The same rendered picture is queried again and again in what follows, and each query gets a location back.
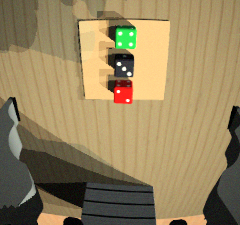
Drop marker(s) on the tan mat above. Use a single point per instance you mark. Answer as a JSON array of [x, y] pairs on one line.
[[97, 39]]

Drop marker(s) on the red die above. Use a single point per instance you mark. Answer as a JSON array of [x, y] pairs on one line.
[[123, 91]]

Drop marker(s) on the black die with white pips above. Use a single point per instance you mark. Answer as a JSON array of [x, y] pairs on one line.
[[124, 65]]

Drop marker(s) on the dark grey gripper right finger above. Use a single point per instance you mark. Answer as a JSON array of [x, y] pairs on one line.
[[223, 203]]

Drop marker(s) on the green die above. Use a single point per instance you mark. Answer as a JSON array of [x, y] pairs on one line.
[[125, 37]]

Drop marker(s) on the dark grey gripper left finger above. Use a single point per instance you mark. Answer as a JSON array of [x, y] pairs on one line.
[[20, 201]]

